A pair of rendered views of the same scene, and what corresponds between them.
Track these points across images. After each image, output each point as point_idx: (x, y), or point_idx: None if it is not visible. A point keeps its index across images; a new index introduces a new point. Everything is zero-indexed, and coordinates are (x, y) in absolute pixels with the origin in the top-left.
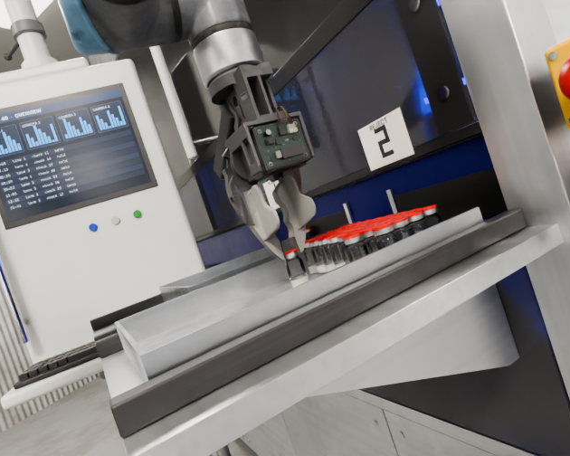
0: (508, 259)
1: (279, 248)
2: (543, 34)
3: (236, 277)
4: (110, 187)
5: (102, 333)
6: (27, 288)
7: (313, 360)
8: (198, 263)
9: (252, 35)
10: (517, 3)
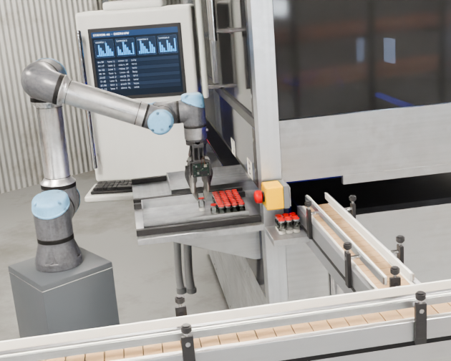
0: (238, 229)
1: (196, 196)
2: (275, 171)
3: (186, 195)
4: (157, 89)
5: (136, 198)
6: (101, 137)
7: (173, 236)
8: None
9: (202, 130)
10: (266, 162)
